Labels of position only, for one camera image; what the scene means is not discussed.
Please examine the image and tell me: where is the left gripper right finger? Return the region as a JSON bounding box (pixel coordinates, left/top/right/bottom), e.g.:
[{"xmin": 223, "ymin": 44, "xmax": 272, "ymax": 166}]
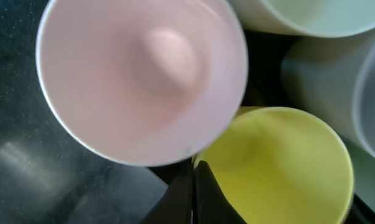
[{"xmin": 194, "ymin": 160, "xmax": 248, "ymax": 224}]

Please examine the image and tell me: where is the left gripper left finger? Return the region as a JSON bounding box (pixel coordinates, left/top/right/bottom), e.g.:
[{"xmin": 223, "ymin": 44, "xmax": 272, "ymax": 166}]
[{"xmin": 140, "ymin": 159, "xmax": 194, "ymax": 224}]

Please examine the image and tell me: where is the pink cup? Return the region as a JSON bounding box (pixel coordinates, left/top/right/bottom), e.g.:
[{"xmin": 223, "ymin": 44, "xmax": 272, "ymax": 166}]
[{"xmin": 35, "ymin": 0, "xmax": 249, "ymax": 167}]

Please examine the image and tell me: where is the yellow cup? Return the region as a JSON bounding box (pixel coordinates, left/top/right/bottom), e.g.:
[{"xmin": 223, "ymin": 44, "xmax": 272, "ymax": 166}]
[{"xmin": 192, "ymin": 106, "xmax": 355, "ymax": 224}]

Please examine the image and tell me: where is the black tray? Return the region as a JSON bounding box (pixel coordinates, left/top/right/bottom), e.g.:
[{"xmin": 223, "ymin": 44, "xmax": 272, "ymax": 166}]
[{"xmin": 145, "ymin": 27, "xmax": 375, "ymax": 224}]

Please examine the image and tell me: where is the grey cup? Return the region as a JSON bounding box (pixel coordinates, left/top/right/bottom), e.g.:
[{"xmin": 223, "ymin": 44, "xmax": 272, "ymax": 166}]
[{"xmin": 280, "ymin": 26, "xmax": 375, "ymax": 165}]

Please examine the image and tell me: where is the pale green cup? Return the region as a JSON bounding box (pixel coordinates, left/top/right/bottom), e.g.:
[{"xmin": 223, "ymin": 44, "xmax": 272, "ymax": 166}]
[{"xmin": 229, "ymin": 0, "xmax": 375, "ymax": 39}]

